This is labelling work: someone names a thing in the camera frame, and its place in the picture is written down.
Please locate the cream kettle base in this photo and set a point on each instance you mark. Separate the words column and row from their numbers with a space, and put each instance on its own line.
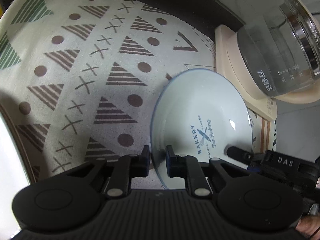
column 230, row 64

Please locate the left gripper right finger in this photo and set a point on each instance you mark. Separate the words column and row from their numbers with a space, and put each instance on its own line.
column 188, row 168

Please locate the patterned fringed table cloth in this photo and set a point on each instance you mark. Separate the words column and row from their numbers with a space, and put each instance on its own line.
column 80, row 78

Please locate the person hand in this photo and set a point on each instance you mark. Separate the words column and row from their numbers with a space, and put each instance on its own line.
column 309, row 227

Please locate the white bakery plate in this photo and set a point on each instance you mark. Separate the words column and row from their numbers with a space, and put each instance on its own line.
column 199, row 113

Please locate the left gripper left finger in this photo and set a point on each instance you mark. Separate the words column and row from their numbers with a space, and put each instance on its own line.
column 125, row 169

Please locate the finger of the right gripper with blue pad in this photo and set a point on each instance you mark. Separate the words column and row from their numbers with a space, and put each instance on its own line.
column 247, row 158

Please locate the glass electric kettle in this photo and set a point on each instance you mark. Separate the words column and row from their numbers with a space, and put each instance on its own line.
column 280, row 49

